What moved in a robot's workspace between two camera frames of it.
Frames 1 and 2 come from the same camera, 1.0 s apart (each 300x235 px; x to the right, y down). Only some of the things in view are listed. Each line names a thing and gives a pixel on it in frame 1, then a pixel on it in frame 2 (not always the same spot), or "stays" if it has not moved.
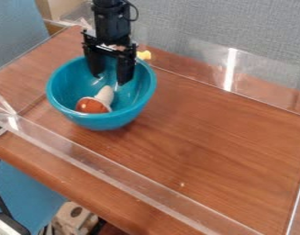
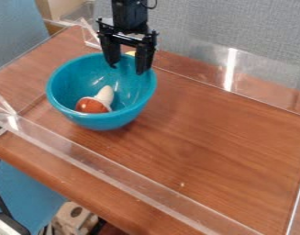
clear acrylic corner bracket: x=90 y=30 stays
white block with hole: x=74 y=220 stays
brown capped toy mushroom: x=98 y=104 stays
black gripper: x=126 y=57 -> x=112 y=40
